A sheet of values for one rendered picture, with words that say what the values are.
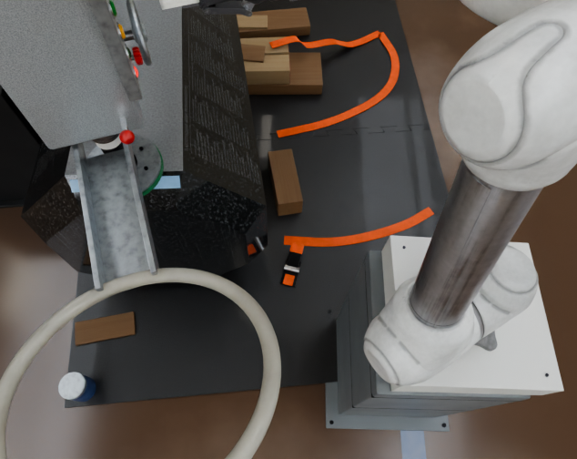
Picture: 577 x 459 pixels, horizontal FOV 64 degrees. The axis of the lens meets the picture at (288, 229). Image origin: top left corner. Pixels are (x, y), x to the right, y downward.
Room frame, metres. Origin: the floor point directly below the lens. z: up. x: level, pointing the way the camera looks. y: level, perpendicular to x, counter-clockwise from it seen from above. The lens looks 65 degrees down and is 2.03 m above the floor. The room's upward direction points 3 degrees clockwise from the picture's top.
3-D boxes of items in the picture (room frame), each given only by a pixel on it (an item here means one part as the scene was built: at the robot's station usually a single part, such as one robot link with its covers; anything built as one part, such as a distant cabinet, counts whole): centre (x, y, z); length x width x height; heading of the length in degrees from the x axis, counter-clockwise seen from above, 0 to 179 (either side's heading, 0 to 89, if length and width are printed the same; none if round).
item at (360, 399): (0.34, -0.44, 0.40); 0.50 x 0.50 x 0.80; 2
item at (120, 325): (0.43, 0.76, 0.02); 0.25 x 0.10 x 0.01; 105
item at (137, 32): (0.86, 0.41, 1.22); 0.15 x 0.10 x 0.15; 22
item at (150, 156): (0.71, 0.48, 0.90); 0.22 x 0.22 x 0.04
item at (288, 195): (1.18, 0.03, 0.07); 0.30 x 0.12 x 0.12; 13
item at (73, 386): (0.18, 0.80, 0.08); 0.10 x 0.10 x 0.13
